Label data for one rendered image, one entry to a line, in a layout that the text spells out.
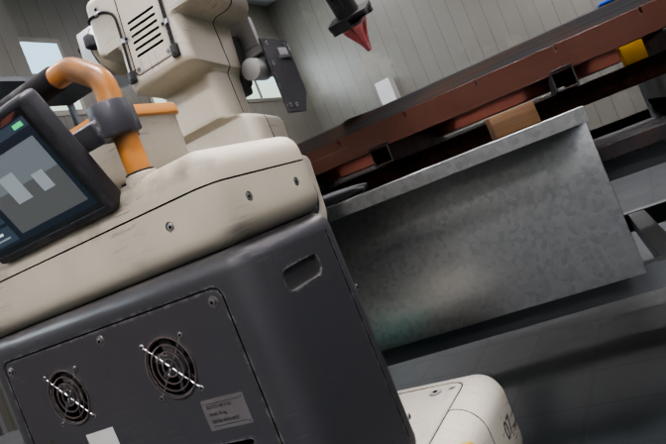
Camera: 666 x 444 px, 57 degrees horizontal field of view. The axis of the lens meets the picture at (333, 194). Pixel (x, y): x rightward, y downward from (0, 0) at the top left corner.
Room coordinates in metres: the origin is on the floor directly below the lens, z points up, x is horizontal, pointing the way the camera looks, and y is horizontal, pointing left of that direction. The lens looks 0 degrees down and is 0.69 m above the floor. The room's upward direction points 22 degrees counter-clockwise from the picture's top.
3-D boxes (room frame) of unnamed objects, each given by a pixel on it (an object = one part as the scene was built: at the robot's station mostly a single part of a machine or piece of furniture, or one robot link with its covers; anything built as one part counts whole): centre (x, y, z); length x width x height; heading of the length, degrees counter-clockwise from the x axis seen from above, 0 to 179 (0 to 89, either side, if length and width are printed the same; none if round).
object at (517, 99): (2.20, -0.40, 0.79); 1.56 x 0.09 x 0.06; 70
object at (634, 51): (1.47, -0.79, 0.78); 0.05 x 0.05 x 0.19; 70
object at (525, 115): (1.35, -0.42, 0.71); 0.10 x 0.06 x 0.05; 84
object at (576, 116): (1.48, 0.08, 0.67); 1.30 x 0.20 x 0.03; 70
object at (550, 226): (1.55, 0.05, 0.48); 1.30 x 0.04 x 0.35; 70
